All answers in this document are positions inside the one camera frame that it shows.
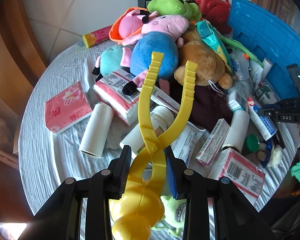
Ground yellow snowball maker tongs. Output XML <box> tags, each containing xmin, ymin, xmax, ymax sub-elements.
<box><xmin>109</xmin><ymin>51</ymin><xmax>197</xmax><ymax>239</ymax></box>

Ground pink white barcode tissue pack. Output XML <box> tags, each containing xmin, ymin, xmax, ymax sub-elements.
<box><xmin>208</xmin><ymin>148</ymin><xmax>266</xmax><ymax>205</ymax></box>

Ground small white dog plush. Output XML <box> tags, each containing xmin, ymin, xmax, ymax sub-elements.
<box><xmin>256</xmin><ymin>140</ymin><xmax>283</xmax><ymax>168</ymax></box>

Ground green round cap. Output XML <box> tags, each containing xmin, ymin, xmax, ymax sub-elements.
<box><xmin>241</xmin><ymin>134</ymin><xmax>260</xmax><ymax>156</ymax></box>

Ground green one-eyed monster plush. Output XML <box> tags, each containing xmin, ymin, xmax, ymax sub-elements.
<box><xmin>152</xmin><ymin>195</ymin><xmax>187</xmax><ymax>237</ymax></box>

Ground white paper roll right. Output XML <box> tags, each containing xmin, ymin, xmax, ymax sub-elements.
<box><xmin>221</xmin><ymin>110</ymin><xmax>250</xmax><ymax>153</ymax></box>

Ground white paper roll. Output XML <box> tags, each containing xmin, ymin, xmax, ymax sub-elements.
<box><xmin>221</xmin><ymin>110</ymin><xmax>250</xmax><ymax>153</ymax></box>
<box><xmin>79</xmin><ymin>102</ymin><xmax>114</xmax><ymax>158</ymax></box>

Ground clear plastic box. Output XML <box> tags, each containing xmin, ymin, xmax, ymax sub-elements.
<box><xmin>230</xmin><ymin>51</ymin><xmax>250</xmax><ymax>80</ymax></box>

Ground blue plastic crate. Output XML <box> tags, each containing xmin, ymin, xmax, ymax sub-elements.
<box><xmin>228</xmin><ymin>0</ymin><xmax>300</xmax><ymax>99</ymax></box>

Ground brown bear plush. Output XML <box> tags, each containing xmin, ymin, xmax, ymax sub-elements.
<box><xmin>174</xmin><ymin>27</ymin><xmax>233</xmax><ymax>90</ymax></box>

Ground green crocodile plush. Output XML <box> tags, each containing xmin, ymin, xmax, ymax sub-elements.
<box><xmin>220</xmin><ymin>35</ymin><xmax>264</xmax><ymax>67</ymax></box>

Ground teal wipes pack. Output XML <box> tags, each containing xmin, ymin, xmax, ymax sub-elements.
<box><xmin>196</xmin><ymin>20</ymin><xmax>233</xmax><ymax>74</ymax></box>

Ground white paper roll left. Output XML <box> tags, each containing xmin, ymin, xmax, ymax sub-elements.
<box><xmin>79</xmin><ymin>102</ymin><xmax>114</xmax><ymax>158</ymax></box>

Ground small pink tissue pack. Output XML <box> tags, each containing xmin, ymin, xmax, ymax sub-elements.
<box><xmin>45</xmin><ymin>81</ymin><xmax>93</xmax><ymax>134</ymax></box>

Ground white pill bottle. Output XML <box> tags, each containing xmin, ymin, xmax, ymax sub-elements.
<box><xmin>119</xmin><ymin>105</ymin><xmax>175</xmax><ymax>159</ymax></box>

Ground red toy suitcase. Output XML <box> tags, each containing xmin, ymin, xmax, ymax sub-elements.
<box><xmin>194</xmin><ymin>0</ymin><xmax>232</xmax><ymax>34</ymax></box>

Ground pink pig plush blue body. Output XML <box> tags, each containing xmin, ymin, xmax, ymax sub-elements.
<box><xmin>121</xmin><ymin>11</ymin><xmax>189</xmax><ymax>95</ymax></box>

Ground teal plush toy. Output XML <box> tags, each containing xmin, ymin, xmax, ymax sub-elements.
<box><xmin>92</xmin><ymin>44</ymin><xmax>124</xmax><ymax>76</ymax></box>

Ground green frog plush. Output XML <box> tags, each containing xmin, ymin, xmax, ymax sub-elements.
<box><xmin>147</xmin><ymin>0</ymin><xmax>202</xmax><ymax>22</ymax></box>

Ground long pink yellow box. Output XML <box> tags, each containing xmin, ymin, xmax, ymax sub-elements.
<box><xmin>82</xmin><ymin>25</ymin><xmax>112</xmax><ymax>48</ymax></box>

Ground pig plush in orange hood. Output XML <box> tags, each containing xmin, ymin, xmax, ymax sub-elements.
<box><xmin>109</xmin><ymin>7</ymin><xmax>150</xmax><ymax>44</ymax></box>

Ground black gift box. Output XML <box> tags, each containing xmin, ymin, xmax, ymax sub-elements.
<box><xmin>138</xmin><ymin>0</ymin><xmax>152</xmax><ymax>9</ymax></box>

